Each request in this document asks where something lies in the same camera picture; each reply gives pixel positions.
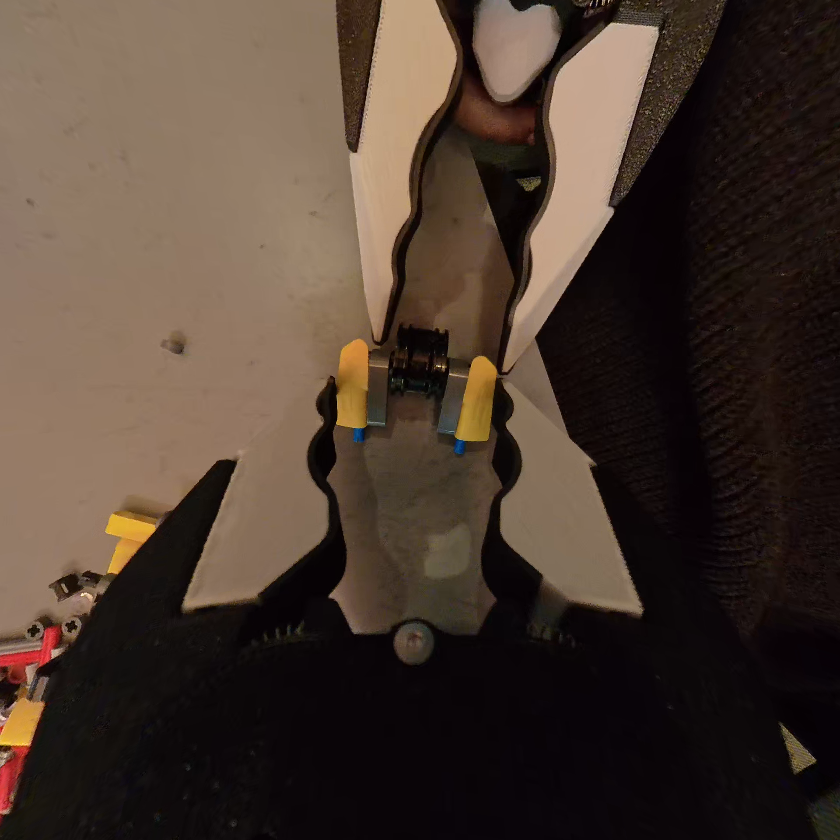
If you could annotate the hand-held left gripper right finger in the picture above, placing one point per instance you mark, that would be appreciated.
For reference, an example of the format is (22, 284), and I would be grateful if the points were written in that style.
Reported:
(564, 525)

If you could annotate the pile of toy brick parts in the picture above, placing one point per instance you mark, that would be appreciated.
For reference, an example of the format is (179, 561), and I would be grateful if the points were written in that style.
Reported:
(33, 656)

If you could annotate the person's right forearm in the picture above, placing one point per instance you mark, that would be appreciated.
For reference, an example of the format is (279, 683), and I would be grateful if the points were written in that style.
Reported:
(722, 328)

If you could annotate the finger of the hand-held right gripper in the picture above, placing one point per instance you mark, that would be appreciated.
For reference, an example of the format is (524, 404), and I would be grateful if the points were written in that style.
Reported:
(590, 164)
(394, 131)

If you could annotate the person's right hand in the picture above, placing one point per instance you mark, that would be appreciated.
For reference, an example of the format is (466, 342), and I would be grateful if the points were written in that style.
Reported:
(499, 121)

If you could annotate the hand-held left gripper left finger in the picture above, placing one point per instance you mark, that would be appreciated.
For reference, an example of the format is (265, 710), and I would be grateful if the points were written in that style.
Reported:
(262, 525)

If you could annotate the black wheel assembly yellow panels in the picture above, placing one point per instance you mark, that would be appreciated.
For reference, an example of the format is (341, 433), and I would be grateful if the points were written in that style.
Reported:
(420, 364)

